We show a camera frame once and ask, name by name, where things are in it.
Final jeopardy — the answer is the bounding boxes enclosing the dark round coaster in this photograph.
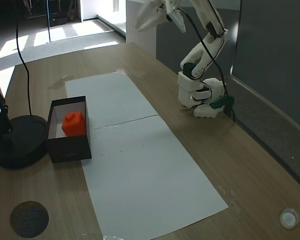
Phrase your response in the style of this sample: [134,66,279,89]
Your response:
[9,200,50,239]

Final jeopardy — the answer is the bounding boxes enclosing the grey desk partition panel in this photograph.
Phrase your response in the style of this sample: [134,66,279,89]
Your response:
[226,0,300,197]

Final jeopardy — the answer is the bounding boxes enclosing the black desk lamp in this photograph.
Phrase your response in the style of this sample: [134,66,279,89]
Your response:
[0,56,50,170]

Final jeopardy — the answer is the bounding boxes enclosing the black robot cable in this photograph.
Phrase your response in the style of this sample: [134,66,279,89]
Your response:
[176,8,237,123]

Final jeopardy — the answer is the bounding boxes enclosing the black lamp cable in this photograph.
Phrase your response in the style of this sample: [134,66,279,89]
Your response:
[13,0,33,116]

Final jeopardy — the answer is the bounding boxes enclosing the orange cube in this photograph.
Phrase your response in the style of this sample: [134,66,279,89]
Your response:
[61,111,87,138]

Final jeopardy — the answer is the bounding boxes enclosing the white round cap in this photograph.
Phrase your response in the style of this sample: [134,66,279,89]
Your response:
[279,207,300,229]

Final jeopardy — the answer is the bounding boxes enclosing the small white paper sheet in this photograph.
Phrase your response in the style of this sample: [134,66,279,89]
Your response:
[64,71,159,131]

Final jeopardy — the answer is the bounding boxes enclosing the white pillar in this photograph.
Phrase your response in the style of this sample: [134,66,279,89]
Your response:
[125,0,158,56]

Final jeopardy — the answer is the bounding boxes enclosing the large white paper sheet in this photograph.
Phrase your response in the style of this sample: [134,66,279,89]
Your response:
[82,115,230,238]

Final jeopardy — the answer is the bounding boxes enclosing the dark brown open box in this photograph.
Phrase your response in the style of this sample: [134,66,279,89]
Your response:
[46,95,93,164]

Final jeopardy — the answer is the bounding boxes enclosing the green table clamp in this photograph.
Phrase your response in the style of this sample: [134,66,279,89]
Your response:
[209,96,236,111]

